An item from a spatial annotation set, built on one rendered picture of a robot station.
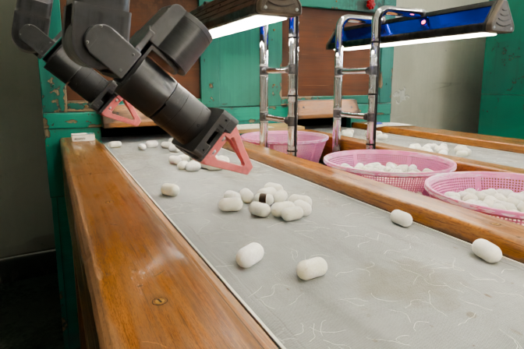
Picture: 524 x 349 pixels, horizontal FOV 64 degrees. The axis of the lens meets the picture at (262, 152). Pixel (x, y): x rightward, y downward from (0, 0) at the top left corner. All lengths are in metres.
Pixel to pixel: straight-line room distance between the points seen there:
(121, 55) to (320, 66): 1.30
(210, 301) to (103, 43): 0.28
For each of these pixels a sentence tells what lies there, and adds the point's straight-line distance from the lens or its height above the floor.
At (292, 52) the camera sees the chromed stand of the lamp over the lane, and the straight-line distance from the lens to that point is 0.98.
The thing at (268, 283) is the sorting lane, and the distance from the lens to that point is 0.43.
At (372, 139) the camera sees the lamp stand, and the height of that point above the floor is 0.78.
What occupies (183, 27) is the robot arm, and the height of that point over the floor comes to 0.99.
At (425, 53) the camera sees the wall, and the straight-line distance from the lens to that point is 3.54.
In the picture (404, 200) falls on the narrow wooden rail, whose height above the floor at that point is 0.76.
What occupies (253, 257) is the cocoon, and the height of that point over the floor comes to 0.75.
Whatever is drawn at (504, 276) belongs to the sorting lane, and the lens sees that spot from 0.50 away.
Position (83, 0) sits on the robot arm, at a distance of 0.49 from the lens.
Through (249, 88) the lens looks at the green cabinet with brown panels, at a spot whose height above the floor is 0.91.
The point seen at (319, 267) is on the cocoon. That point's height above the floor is 0.75.
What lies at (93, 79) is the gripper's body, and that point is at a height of 0.94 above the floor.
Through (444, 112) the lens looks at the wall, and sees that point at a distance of 3.77.
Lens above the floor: 0.93
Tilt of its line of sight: 10 degrees down
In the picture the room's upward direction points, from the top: straight up
